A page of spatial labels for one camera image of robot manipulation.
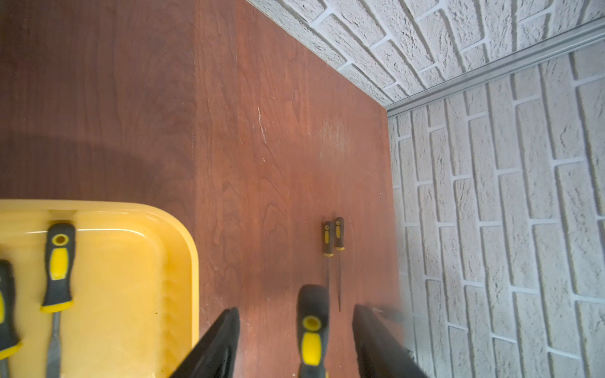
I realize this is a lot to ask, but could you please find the black yellow needle file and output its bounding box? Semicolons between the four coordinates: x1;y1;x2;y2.
296;284;330;377
335;217;345;311
322;220;335;288
41;222;77;377
1;260;22;377

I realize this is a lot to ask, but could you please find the aluminium right corner post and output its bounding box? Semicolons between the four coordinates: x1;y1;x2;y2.
386;18;604;117

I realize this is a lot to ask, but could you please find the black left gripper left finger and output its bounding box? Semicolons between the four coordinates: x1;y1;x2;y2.
170;307;240;378

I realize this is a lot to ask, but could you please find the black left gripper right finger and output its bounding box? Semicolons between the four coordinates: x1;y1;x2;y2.
352;304;427;378

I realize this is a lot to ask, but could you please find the yellow plastic storage tray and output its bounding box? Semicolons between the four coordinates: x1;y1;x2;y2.
1;199;199;377

